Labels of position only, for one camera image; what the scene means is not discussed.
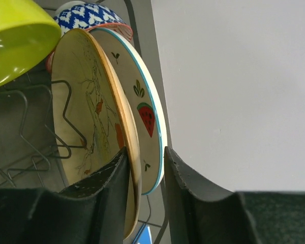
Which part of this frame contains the peach bird pattern plate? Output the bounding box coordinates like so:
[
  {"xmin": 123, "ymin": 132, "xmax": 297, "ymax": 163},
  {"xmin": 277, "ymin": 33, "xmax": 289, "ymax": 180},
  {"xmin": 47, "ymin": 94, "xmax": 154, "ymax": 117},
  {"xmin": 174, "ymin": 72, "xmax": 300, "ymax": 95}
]
[{"xmin": 51, "ymin": 28, "xmax": 142, "ymax": 237}]

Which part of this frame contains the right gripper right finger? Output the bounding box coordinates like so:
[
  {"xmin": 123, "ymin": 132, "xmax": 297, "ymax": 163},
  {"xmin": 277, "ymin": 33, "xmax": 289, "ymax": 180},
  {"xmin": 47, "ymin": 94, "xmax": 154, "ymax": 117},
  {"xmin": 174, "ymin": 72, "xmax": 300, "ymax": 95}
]
[{"xmin": 164, "ymin": 147, "xmax": 257, "ymax": 243}]

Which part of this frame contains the lime green bowl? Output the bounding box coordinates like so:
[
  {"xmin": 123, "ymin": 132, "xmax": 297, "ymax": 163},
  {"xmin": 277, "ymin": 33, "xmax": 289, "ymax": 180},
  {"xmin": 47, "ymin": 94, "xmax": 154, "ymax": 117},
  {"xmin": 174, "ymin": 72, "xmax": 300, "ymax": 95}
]
[{"xmin": 0, "ymin": 1, "xmax": 61, "ymax": 86}]

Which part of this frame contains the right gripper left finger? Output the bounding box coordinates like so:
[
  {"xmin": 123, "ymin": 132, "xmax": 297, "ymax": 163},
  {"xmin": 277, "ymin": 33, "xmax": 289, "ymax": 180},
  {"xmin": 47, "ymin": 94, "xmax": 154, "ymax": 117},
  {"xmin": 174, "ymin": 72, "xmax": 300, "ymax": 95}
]
[{"xmin": 0, "ymin": 148, "xmax": 130, "ymax": 243}]

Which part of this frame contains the blue folder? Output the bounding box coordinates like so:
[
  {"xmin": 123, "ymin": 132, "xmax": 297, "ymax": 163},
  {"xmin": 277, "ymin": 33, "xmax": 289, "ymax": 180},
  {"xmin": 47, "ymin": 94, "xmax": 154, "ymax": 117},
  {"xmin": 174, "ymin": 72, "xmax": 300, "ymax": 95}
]
[{"xmin": 133, "ymin": 225, "xmax": 153, "ymax": 244}]

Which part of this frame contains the black wire dish rack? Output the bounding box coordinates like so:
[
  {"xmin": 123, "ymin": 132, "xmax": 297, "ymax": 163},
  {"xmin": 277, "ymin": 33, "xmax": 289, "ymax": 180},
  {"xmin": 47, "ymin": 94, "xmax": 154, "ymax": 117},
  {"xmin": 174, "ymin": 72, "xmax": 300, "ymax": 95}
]
[{"xmin": 0, "ymin": 0, "xmax": 171, "ymax": 244}]

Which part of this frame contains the blue red patterned bowl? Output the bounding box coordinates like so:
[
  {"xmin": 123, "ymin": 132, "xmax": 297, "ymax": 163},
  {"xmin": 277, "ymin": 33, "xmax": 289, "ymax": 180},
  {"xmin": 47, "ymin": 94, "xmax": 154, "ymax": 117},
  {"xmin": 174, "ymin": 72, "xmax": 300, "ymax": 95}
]
[{"xmin": 46, "ymin": 1, "xmax": 134, "ymax": 73}]

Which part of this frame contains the white watermelon pattern plate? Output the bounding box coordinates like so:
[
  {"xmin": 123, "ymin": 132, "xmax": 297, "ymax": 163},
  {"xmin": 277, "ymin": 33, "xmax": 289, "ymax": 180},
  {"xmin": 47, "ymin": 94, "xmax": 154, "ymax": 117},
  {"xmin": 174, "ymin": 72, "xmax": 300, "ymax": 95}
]
[{"xmin": 90, "ymin": 27, "xmax": 168, "ymax": 195}]

